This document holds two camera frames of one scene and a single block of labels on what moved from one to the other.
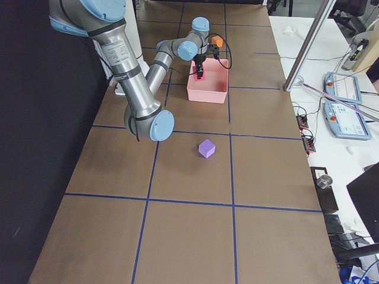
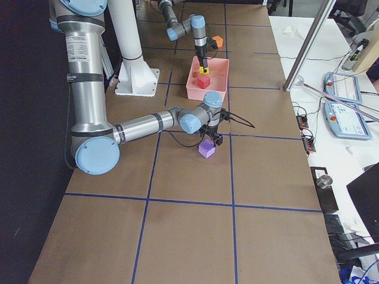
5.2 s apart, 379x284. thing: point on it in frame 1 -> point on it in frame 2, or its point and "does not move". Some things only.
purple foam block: [206, 148] does not move
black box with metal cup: [325, 192] does not move
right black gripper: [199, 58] -> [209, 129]
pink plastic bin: [214, 89] does not move
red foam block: [195, 76] -> [204, 81]
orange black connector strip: [307, 136] does not move
